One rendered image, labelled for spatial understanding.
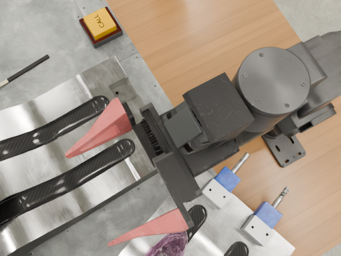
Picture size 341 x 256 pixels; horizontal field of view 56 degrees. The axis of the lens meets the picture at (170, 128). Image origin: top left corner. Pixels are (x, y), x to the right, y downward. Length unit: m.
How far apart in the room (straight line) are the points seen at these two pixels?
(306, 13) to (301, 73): 1.77
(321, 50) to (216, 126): 0.18
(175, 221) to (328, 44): 0.24
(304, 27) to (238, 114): 1.76
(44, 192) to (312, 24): 1.70
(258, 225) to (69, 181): 0.38
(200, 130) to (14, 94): 0.66
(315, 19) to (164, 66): 1.36
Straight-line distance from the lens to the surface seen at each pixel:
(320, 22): 2.05
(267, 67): 0.27
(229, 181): 0.68
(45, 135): 0.70
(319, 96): 0.36
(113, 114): 0.31
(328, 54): 0.38
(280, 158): 0.79
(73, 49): 0.85
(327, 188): 0.83
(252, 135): 0.34
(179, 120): 0.24
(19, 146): 0.69
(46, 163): 0.68
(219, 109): 0.24
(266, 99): 0.26
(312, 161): 0.83
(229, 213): 0.69
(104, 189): 0.65
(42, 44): 0.88
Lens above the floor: 1.53
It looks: 75 degrees down
